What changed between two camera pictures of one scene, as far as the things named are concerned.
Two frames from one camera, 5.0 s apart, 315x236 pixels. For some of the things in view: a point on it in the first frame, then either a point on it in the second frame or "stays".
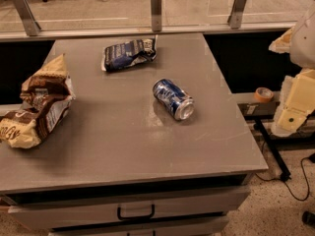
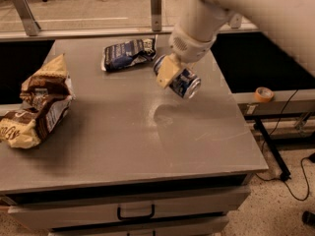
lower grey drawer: (178, 227) stays
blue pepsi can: (173, 98) to (185, 84)
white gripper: (304, 41) to (189, 49)
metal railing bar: (48, 33) stays
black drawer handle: (135, 217) stays
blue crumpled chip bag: (127, 54) stays
